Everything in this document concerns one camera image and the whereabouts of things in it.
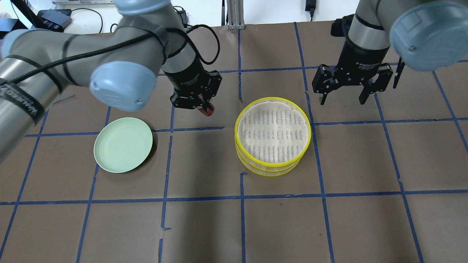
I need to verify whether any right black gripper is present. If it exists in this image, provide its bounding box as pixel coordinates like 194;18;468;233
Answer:
312;47;393;105

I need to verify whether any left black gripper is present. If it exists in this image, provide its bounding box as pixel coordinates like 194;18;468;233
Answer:
170;69;223;117

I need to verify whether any yellow steamer layer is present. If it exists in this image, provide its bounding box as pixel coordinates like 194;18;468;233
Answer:
235;145;306;178
234;97;312;167

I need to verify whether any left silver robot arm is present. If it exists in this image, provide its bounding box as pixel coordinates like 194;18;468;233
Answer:
0;0;222;160

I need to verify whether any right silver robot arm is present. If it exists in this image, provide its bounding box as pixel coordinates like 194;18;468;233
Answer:
312;0;468;105

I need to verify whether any light green plate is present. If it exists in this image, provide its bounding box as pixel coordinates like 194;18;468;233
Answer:
93;118;153;173

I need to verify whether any black box on desk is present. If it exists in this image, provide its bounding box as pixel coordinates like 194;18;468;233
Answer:
37;9;72;32

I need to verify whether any black wall power adapter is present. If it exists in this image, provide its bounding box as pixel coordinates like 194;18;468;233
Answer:
305;0;317;13

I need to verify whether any aluminium frame post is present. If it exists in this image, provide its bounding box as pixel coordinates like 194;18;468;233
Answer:
225;0;245;30

